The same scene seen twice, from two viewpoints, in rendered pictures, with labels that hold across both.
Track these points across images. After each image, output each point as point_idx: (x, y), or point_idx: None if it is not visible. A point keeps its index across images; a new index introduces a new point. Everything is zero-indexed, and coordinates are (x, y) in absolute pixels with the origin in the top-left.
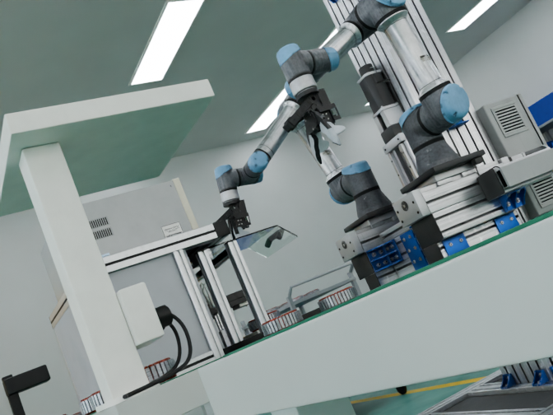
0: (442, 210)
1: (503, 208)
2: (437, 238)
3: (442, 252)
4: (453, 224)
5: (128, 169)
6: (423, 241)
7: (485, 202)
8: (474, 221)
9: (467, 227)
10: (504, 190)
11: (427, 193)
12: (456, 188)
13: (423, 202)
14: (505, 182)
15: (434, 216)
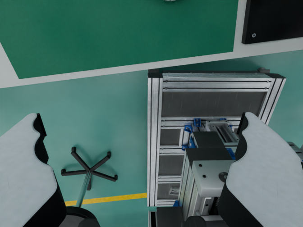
0: (189, 178)
1: (178, 203)
2: (195, 149)
3: (195, 141)
4: (185, 168)
5: None
6: (220, 152)
7: (181, 205)
8: (181, 180)
9: (182, 170)
10: (156, 209)
11: (195, 192)
12: (189, 213)
13: (195, 178)
14: (150, 215)
15: (190, 166)
